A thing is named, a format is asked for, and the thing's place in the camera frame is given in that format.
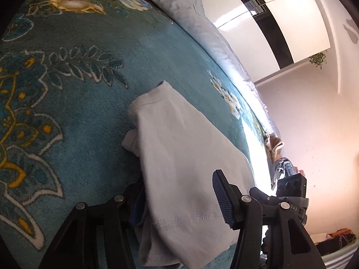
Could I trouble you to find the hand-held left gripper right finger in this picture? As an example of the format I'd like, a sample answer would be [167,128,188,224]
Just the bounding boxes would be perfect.
[212,170,327,269]

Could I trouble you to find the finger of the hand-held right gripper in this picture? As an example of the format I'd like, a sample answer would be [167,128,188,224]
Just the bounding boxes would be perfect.
[249,186,281,206]

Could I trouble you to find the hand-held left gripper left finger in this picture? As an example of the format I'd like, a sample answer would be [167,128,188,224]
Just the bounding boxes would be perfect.
[39,177,146,269]

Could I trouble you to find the white t-shirt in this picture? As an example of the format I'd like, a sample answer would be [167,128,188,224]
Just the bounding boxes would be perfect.
[121,80,256,268]

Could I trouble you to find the dark grey garment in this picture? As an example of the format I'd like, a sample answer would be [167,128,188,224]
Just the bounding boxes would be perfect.
[270,158,299,189]

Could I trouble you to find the beige cloth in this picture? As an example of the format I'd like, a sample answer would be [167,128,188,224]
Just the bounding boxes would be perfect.
[264,134,285,161]

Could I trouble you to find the orange cloth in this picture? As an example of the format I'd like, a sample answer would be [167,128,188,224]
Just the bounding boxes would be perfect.
[328,228,356,241]

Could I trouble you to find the white striped object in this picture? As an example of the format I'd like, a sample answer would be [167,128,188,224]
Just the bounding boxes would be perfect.
[322,242,359,269]

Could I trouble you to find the teal floral blanket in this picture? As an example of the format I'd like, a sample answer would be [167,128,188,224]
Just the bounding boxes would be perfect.
[0,0,270,269]

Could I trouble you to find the hanging green plant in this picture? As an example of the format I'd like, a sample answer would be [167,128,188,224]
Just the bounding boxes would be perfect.
[309,51,328,69]

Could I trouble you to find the white glossy wardrobe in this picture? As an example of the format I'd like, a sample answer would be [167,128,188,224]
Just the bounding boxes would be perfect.
[191,0,334,71]

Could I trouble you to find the grey daisy print quilt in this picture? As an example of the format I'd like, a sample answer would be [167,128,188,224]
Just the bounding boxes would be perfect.
[135,0,277,135]

